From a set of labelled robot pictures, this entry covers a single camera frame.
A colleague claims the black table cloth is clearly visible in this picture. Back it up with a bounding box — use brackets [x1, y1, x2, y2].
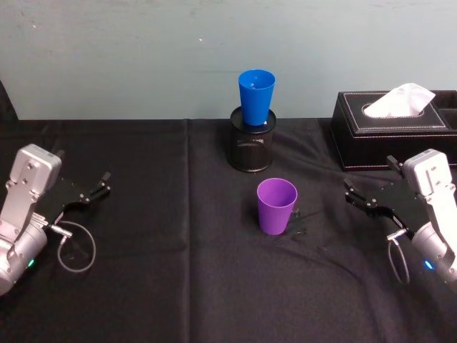
[0, 116, 457, 343]

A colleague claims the thin grey gripper cable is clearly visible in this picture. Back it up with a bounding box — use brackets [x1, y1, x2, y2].
[48, 221, 98, 274]
[386, 230, 412, 286]

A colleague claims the black mesh pen holder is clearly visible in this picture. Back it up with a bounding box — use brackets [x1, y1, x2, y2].
[229, 106, 278, 174]

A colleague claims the blue plastic cup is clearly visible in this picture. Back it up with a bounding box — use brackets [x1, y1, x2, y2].
[238, 69, 277, 127]

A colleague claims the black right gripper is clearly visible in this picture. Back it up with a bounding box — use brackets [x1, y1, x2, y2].
[343, 154, 430, 234]

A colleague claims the thin grey left gripper cable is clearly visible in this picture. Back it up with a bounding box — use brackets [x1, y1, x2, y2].
[48, 221, 98, 274]

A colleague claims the thin grey right gripper cable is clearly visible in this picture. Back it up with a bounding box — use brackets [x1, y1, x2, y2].
[386, 230, 412, 286]

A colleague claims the black leather tissue box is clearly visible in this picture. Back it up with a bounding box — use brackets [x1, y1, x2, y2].
[330, 89, 457, 173]

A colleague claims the purple plastic cup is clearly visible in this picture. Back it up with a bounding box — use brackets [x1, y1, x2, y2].
[256, 177, 298, 237]

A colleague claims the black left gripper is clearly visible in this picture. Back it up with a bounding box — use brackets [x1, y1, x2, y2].
[35, 149, 111, 225]

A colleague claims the white paper tissue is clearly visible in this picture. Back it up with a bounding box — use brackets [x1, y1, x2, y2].
[363, 83, 437, 119]

